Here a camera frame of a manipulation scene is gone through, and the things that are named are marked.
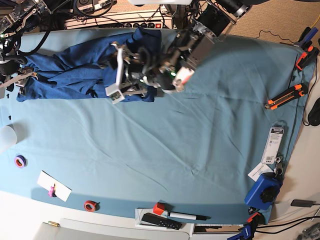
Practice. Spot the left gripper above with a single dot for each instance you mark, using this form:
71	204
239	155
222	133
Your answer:
130	70

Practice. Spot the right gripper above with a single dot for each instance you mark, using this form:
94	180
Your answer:
20	79

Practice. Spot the blue t-shirt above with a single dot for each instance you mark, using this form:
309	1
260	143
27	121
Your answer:
83	71

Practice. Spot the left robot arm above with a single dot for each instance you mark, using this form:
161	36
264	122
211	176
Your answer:
169	71

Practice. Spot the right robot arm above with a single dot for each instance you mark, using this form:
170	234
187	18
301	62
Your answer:
24	17

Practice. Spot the translucent plastic cup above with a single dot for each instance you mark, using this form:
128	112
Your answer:
8	138

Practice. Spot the purple tape roll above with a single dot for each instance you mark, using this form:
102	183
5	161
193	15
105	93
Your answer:
20	161

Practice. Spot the white card with pink clip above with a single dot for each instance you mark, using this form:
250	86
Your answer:
54	187

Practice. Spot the light blue table cloth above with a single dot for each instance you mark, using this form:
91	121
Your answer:
192	149

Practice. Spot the red cube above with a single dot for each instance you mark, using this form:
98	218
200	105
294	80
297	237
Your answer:
159	208

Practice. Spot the red tape roll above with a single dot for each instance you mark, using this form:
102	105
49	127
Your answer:
91	206

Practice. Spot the black remote control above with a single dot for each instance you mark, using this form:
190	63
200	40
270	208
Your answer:
161	221

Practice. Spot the white black marker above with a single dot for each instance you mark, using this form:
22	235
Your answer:
187	216

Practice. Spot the white paper card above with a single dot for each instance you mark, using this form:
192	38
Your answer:
259	170

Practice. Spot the blister pack with tool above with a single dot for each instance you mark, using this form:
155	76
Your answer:
273	142

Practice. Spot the orange black utility knife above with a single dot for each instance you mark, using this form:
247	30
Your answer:
295	92

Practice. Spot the orange black clamp right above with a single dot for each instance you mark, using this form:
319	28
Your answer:
307	57

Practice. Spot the blue black clamp top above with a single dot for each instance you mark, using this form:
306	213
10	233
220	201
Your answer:
306	36

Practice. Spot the blue box with black knob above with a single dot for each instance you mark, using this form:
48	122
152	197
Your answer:
264	191

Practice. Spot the black computer mouse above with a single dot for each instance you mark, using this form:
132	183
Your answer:
313	117

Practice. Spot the orange clamp bottom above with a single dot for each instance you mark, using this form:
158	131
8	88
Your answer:
254	217

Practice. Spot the blue clamp bottom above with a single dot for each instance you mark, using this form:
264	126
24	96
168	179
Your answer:
245	234

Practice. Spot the black small device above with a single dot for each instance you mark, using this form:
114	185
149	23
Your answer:
302	203

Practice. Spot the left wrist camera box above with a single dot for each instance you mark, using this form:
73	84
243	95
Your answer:
114	93

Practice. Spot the power strip with red switch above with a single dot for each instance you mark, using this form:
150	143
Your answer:
147	16

